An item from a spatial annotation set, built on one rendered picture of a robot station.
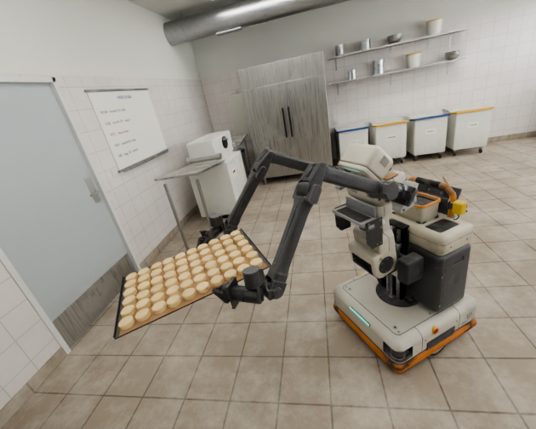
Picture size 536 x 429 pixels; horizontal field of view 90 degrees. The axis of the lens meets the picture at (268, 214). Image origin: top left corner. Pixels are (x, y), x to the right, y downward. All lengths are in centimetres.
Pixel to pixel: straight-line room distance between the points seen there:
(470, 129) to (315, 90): 272
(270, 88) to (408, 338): 416
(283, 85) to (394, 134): 212
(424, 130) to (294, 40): 282
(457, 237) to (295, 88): 379
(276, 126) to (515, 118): 441
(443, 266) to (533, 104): 558
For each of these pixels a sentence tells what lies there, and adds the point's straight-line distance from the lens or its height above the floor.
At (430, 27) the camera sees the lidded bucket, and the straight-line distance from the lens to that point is 595.
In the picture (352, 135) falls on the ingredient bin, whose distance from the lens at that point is 530.
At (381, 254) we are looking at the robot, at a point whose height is 73.
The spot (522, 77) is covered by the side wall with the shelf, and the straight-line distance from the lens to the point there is 686.
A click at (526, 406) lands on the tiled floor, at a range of 209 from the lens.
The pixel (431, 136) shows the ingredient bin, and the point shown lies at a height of 43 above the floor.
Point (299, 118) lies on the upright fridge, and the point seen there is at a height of 113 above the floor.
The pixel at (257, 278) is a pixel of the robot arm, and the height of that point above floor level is 107.
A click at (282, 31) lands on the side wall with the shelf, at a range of 592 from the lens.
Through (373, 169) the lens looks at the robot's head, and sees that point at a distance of 135.
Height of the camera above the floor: 163
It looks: 24 degrees down
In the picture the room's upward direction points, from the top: 11 degrees counter-clockwise
